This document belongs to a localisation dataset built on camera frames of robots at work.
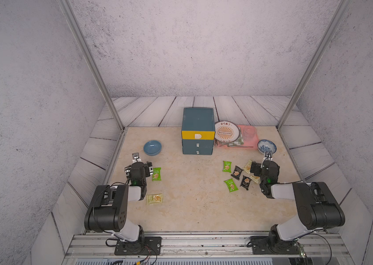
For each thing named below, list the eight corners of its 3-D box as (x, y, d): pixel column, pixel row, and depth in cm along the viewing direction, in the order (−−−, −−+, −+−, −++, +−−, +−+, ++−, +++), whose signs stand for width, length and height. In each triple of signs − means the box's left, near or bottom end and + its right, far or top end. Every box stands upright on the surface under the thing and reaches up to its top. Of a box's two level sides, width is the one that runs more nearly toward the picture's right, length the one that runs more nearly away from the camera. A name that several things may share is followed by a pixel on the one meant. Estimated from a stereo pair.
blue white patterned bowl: (255, 151, 110) (258, 146, 106) (257, 143, 115) (259, 138, 111) (273, 156, 107) (276, 151, 103) (274, 147, 112) (277, 142, 108)
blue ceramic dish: (143, 156, 107) (142, 152, 104) (146, 144, 114) (145, 140, 111) (160, 155, 107) (159, 152, 104) (162, 144, 114) (161, 140, 111)
